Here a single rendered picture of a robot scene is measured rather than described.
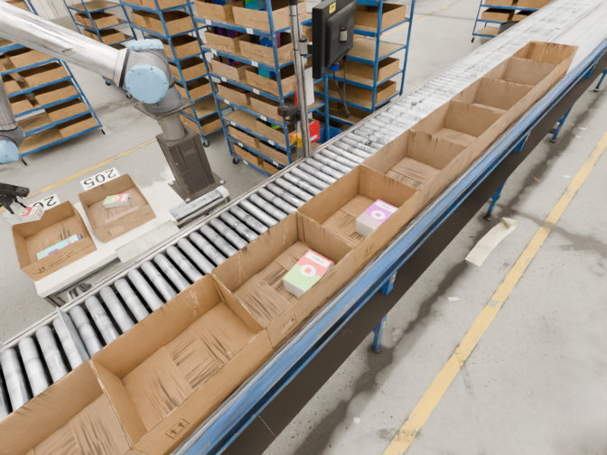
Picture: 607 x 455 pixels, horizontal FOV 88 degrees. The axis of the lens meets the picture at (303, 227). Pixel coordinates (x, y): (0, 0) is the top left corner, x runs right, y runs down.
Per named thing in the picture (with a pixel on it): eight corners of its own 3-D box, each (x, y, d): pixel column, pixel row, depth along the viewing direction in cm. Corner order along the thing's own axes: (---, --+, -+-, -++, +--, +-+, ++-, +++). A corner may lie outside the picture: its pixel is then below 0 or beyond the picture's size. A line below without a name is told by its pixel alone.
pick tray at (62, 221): (79, 212, 180) (69, 199, 173) (98, 250, 158) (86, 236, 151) (23, 238, 168) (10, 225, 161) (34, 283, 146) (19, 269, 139)
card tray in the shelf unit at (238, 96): (219, 95, 283) (216, 83, 276) (246, 83, 297) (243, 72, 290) (247, 106, 262) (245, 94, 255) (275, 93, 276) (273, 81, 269)
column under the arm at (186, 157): (167, 184, 192) (144, 135, 168) (205, 166, 202) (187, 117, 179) (186, 204, 177) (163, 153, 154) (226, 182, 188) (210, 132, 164)
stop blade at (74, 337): (70, 317, 135) (57, 306, 129) (109, 398, 110) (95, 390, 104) (69, 318, 135) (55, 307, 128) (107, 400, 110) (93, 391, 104)
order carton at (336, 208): (358, 193, 151) (359, 162, 139) (413, 221, 135) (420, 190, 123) (299, 239, 133) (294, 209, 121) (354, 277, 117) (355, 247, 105)
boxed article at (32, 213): (17, 215, 158) (13, 209, 156) (45, 210, 160) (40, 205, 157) (12, 225, 153) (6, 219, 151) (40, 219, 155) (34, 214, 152)
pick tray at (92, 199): (135, 186, 194) (127, 172, 187) (157, 217, 171) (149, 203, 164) (87, 208, 183) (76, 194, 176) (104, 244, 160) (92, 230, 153)
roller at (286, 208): (263, 191, 187) (261, 184, 184) (328, 233, 159) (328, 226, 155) (256, 195, 185) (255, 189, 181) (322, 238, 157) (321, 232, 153)
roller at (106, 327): (98, 297, 143) (92, 291, 140) (147, 381, 115) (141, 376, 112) (87, 304, 141) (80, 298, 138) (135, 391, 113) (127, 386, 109)
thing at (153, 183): (185, 157, 218) (183, 153, 216) (229, 194, 185) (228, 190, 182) (23, 233, 176) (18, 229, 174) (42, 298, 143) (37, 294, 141)
